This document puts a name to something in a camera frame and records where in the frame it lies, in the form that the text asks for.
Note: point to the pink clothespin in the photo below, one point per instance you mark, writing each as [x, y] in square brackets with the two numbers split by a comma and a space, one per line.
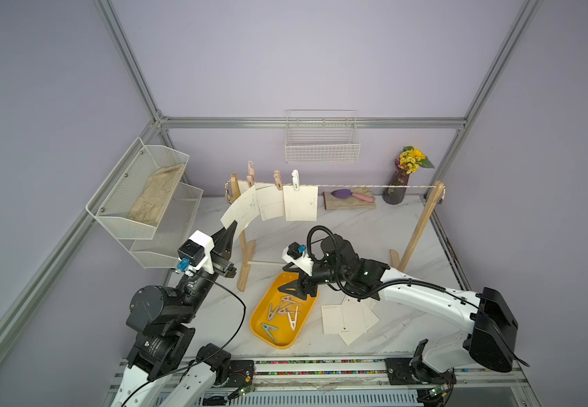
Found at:
[289, 300]
[250, 174]
[278, 180]
[285, 308]

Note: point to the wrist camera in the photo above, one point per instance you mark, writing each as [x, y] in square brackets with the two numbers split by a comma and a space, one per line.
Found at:
[297, 259]
[195, 254]

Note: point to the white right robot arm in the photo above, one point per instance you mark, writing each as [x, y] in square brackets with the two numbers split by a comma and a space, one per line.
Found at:
[487, 329]

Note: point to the teal clothespin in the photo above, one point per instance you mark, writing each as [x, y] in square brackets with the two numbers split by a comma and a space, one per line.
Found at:
[269, 329]

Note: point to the yellow plastic tray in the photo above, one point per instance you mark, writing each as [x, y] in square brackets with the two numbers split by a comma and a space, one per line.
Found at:
[280, 317]

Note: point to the white mesh shelf basket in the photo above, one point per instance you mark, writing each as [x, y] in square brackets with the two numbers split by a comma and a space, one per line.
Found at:
[151, 247]

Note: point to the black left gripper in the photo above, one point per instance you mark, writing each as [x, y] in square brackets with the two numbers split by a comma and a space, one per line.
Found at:
[223, 242]

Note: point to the red edged wooden board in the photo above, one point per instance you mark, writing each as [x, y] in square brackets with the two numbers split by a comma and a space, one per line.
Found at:
[332, 203]

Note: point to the white wire wall basket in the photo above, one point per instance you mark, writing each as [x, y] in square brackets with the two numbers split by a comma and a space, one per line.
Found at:
[321, 137]

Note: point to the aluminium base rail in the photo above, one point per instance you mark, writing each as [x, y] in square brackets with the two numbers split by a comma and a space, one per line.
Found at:
[358, 380]

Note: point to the dark vase with yellow flowers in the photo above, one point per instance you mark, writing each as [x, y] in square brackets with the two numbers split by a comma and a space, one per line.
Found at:
[409, 161]

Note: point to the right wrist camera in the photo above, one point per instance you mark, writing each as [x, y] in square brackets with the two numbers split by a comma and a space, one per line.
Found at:
[297, 259]

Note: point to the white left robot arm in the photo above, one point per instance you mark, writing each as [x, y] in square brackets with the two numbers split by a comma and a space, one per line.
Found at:
[161, 316]

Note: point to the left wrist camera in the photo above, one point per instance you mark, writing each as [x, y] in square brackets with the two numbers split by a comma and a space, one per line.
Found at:
[195, 254]

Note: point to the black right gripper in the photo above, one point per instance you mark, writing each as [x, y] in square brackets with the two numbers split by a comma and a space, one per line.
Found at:
[305, 281]

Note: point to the white clothespin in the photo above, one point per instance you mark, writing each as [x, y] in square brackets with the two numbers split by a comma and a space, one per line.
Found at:
[295, 180]
[292, 319]

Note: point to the beige cloth in basket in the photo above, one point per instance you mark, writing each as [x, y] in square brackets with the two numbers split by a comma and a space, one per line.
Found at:
[153, 201]

